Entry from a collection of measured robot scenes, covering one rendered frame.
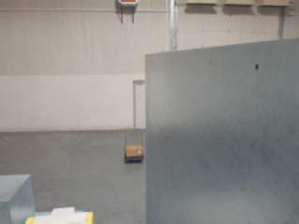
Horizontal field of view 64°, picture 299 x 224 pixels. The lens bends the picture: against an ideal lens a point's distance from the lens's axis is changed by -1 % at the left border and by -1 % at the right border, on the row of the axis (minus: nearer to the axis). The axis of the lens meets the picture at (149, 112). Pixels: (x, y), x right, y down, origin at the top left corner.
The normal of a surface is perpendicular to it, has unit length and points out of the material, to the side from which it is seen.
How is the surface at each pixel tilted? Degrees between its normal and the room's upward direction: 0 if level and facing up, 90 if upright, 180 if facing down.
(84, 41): 90
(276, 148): 90
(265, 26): 90
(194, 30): 90
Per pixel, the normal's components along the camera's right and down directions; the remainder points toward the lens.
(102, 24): 0.09, 0.22
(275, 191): -1.00, 0.02
